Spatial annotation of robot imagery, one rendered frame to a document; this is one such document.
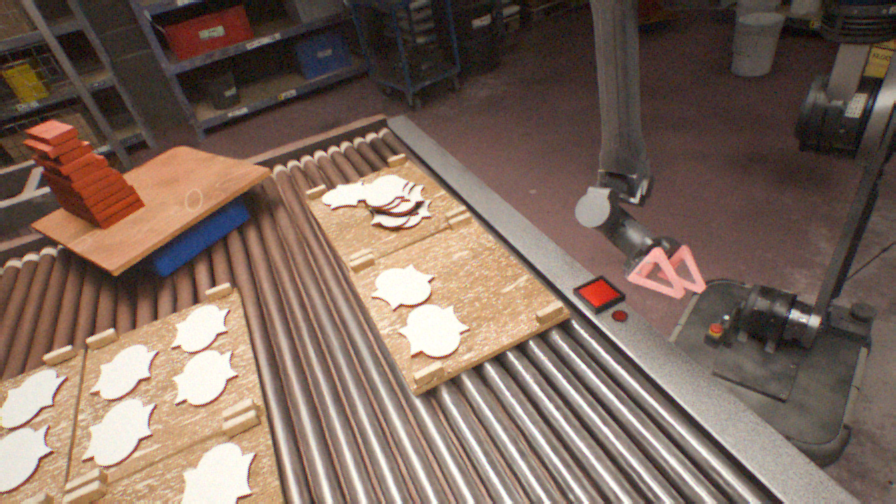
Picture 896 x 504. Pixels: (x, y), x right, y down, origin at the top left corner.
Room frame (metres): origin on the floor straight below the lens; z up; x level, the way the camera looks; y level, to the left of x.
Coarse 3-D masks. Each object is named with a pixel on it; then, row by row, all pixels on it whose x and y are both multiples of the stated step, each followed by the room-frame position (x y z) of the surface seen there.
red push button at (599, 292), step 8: (600, 280) 0.79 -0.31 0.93; (584, 288) 0.77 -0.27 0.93; (592, 288) 0.77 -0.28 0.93; (600, 288) 0.77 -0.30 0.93; (608, 288) 0.76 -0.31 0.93; (584, 296) 0.75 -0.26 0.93; (592, 296) 0.75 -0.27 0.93; (600, 296) 0.74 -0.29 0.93; (608, 296) 0.74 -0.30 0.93; (616, 296) 0.73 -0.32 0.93; (600, 304) 0.72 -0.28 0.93
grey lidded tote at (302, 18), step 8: (288, 0) 5.16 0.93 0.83; (296, 0) 5.08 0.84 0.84; (304, 0) 5.12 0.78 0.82; (312, 0) 5.16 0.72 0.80; (320, 0) 5.20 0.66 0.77; (328, 0) 5.24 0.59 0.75; (336, 0) 5.28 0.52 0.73; (288, 8) 5.27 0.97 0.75; (296, 8) 5.10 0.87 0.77; (304, 8) 5.11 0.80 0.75; (312, 8) 5.15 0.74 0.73; (320, 8) 5.20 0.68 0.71; (328, 8) 5.24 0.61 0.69; (336, 8) 5.28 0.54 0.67; (296, 16) 5.18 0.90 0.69; (304, 16) 5.11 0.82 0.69; (312, 16) 5.15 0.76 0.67; (320, 16) 5.19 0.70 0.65
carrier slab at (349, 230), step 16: (368, 176) 1.44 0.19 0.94; (400, 176) 1.40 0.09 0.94; (416, 176) 1.38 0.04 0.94; (432, 192) 1.27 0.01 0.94; (320, 208) 1.31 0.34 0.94; (352, 208) 1.27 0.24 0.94; (368, 208) 1.26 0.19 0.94; (432, 208) 1.19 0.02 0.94; (448, 208) 1.17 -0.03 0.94; (320, 224) 1.23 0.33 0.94; (336, 224) 1.21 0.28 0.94; (352, 224) 1.19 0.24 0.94; (368, 224) 1.17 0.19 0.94; (432, 224) 1.11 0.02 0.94; (448, 224) 1.10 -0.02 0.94; (336, 240) 1.13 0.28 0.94; (352, 240) 1.12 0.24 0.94; (368, 240) 1.10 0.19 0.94; (384, 240) 1.09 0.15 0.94; (400, 240) 1.07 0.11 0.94; (416, 240) 1.06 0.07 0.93; (384, 256) 1.03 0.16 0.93
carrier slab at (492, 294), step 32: (416, 256) 0.99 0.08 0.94; (448, 256) 0.97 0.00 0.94; (480, 256) 0.94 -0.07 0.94; (448, 288) 0.85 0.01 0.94; (480, 288) 0.83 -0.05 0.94; (512, 288) 0.81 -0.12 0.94; (544, 288) 0.79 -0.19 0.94; (384, 320) 0.80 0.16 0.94; (480, 320) 0.74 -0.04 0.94; (512, 320) 0.72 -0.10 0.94; (480, 352) 0.66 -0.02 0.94
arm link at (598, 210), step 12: (648, 180) 0.71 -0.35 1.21; (588, 192) 0.69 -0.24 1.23; (600, 192) 0.68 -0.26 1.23; (612, 192) 0.68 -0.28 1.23; (648, 192) 0.71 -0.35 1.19; (588, 204) 0.67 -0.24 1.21; (600, 204) 0.66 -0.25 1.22; (612, 204) 0.67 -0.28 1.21; (636, 204) 0.70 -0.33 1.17; (576, 216) 0.67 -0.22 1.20; (588, 216) 0.66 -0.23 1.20; (600, 216) 0.65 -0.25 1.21; (612, 216) 0.65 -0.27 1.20; (600, 228) 0.65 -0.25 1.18; (612, 228) 0.66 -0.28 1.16
